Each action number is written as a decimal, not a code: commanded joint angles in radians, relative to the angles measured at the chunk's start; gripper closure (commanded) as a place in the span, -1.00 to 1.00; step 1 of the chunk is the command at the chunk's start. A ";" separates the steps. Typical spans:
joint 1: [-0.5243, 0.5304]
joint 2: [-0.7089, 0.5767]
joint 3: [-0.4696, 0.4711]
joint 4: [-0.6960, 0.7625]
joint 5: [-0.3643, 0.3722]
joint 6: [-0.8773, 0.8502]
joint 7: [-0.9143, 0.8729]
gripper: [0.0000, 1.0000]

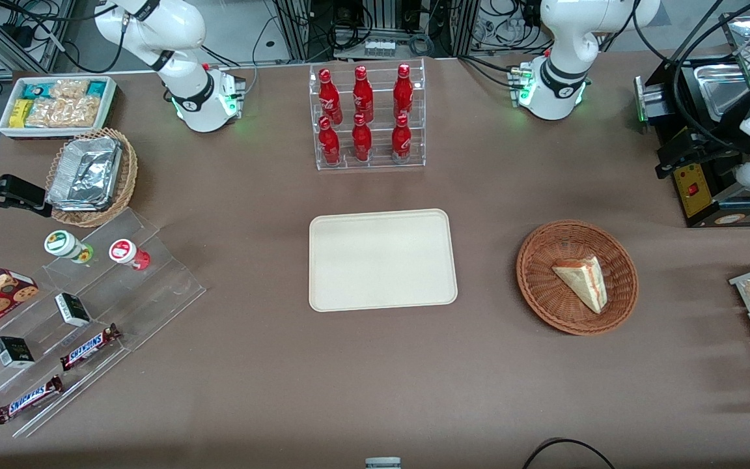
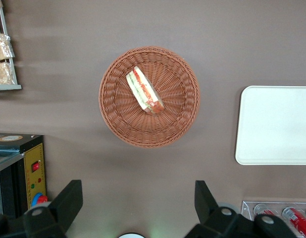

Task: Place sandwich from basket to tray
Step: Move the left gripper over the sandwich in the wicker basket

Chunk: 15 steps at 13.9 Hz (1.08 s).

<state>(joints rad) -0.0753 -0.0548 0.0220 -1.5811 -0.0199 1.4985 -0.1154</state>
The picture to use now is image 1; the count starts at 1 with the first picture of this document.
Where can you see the green lidded cup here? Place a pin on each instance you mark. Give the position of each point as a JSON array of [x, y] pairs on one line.
[[62, 244]]

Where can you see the teal snack packet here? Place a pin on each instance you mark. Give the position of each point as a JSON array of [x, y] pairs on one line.
[[97, 88], [36, 90]]

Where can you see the clear acrylic stepped display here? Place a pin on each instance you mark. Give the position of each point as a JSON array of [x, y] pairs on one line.
[[153, 286]]

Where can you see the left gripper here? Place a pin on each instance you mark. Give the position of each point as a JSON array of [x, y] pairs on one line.
[[708, 147]]

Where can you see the clear bag of crackers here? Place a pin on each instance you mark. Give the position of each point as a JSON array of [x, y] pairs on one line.
[[69, 89], [43, 114], [81, 112]]

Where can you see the stacked aluminium foil containers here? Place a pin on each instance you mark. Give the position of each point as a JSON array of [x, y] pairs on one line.
[[85, 172]]

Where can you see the white rectangular snack bin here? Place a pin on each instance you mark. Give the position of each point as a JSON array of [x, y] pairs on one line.
[[5, 127]]

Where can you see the small black carton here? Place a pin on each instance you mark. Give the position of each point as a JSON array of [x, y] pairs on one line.
[[13, 352], [72, 309]]

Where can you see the triangular sandwich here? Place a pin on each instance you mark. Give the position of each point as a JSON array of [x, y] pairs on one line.
[[583, 283]]

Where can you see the red soda bottle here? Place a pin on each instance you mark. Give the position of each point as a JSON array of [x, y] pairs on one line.
[[362, 142], [329, 144], [329, 98], [401, 142], [362, 94], [403, 91]]

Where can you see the beige plastic tray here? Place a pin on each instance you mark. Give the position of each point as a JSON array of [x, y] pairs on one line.
[[381, 260]]

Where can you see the black sealing machine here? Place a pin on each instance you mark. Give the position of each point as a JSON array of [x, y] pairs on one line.
[[720, 91]]

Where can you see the red lidded cup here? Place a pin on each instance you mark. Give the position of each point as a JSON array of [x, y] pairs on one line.
[[124, 253]]

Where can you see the Snickers chocolate bar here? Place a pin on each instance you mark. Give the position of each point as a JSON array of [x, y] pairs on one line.
[[88, 347], [28, 398]]

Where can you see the clear acrylic bottle rack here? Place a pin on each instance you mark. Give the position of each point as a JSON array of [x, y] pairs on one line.
[[378, 163]]

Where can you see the yellow snack packet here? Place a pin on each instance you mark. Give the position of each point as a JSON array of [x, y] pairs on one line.
[[20, 114]]

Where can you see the white power strip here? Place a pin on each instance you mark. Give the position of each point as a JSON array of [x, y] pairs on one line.
[[379, 47]]

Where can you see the oval light wicker basket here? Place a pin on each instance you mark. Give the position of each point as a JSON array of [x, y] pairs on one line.
[[129, 176]]

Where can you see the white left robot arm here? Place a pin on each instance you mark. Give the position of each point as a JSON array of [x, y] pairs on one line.
[[564, 58]]

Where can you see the round brown wicker basket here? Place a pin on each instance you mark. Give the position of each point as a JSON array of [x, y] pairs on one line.
[[541, 286]]

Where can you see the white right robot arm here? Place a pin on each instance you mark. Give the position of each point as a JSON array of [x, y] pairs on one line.
[[186, 85]]

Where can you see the small grey device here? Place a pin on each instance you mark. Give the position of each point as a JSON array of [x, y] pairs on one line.
[[383, 464]]

